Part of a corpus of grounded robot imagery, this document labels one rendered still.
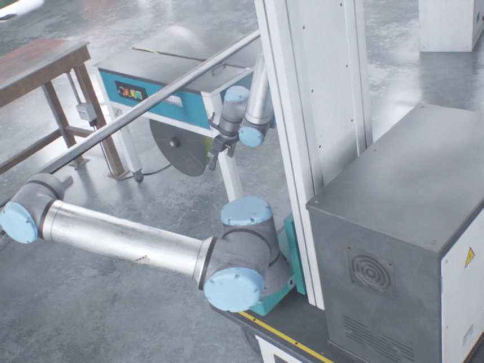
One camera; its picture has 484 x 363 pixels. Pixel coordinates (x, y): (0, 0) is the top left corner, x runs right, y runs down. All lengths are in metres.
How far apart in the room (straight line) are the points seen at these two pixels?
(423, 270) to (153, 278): 1.56
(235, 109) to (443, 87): 1.89
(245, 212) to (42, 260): 1.60
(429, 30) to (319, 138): 2.75
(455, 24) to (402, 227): 2.99
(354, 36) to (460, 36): 2.65
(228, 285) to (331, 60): 0.64
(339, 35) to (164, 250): 0.72
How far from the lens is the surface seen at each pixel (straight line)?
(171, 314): 2.39
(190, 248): 1.50
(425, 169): 1.44
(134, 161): 3.21
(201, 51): 2.79
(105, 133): 2.19
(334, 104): 1.54
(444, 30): 4.17
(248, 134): 1.98
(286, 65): 1.34
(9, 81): 2.96
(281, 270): 1.72
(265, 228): 1.59
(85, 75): 3.18
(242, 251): 1.50
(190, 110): 2.47
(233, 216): 1.59
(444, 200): 1.34
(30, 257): 3.06
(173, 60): 2.76
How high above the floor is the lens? 1.64
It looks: 32 degrees down
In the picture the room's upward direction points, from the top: 14 degrees counter-clockwise
